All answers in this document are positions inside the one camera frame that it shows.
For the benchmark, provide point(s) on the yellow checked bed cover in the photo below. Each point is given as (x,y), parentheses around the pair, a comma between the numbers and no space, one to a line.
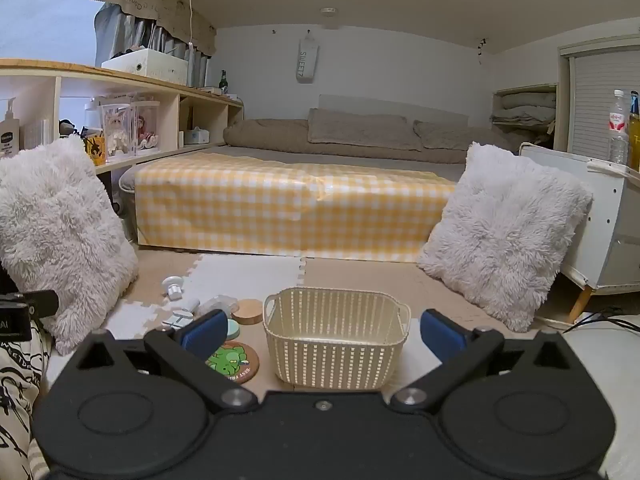
(280,210)

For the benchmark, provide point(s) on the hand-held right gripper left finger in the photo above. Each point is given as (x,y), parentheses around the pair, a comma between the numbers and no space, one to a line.
(205,332)

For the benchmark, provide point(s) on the yellow bottle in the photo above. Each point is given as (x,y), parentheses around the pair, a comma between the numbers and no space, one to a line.
(635,140)

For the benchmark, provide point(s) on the white wardrobe door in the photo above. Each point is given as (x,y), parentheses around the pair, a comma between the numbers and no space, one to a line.
(590,100)

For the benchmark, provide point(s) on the brown bed pillow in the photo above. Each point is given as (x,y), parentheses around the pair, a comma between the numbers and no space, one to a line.
(360,127)
(450,137)

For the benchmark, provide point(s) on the white power adapters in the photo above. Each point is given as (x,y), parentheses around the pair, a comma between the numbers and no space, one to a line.
(175,320)

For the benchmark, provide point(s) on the wooden shelf unit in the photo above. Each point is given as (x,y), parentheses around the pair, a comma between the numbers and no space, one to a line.
(150,87)

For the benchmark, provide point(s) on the white round knob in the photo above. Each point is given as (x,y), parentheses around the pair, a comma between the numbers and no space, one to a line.
(172,286)

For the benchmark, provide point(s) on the orange printed box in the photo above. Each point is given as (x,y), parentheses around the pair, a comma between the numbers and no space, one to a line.
(96,150)

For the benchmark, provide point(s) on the white foam mat tile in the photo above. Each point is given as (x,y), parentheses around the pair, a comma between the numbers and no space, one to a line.
(240,275)

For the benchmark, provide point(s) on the mint green round coaster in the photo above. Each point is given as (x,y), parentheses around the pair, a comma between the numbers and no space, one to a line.
(233,330)

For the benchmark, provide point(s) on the white storage box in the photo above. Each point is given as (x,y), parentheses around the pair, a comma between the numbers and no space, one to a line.
(150,65)

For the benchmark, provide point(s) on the tissue box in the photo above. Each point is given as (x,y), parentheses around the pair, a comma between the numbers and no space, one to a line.
(196,137)

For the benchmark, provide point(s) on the cream plastic basket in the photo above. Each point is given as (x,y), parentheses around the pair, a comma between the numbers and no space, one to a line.
(330,340)

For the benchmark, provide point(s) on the clear water bottle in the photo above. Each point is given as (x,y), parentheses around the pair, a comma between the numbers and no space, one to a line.
(618,140)

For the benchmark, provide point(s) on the folded beige blankets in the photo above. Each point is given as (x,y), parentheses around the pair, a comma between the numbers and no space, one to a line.
(525,110)

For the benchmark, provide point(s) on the white hanging sign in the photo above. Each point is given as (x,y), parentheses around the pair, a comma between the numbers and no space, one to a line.
(304,60)

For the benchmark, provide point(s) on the white cabinet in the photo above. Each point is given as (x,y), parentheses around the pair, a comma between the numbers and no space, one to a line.
(615,240)

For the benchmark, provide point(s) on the white fluffy pillow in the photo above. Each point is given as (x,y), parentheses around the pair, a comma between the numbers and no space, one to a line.
(505,240)
(60,230)

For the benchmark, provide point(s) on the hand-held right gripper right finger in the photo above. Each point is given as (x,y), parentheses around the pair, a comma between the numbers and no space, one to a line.
(442,335)

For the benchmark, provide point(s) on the beige printed valance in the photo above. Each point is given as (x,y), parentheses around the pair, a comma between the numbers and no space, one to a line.
(150,0)

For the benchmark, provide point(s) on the clear doll display case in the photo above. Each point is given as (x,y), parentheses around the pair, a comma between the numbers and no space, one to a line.
(117,130)
(146,127)

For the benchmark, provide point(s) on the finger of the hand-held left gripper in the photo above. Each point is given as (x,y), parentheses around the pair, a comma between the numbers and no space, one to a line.
(20,310)

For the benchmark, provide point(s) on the white lotion bottle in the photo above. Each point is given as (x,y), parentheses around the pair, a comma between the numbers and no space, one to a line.
(9,132)

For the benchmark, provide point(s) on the black and white printed cloth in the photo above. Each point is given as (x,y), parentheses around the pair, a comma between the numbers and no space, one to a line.
(15,400)

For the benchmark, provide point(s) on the glass jar with cork lid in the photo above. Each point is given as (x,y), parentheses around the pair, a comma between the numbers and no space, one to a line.
(217,305)

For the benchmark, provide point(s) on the green glass bottle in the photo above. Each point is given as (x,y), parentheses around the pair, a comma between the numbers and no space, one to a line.
(223,85)

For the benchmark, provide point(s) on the grey curtain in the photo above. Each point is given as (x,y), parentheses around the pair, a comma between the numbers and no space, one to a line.
(125,35)

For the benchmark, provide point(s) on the green dinosaur round coaster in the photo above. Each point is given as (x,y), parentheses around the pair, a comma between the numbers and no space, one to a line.
(232,362)

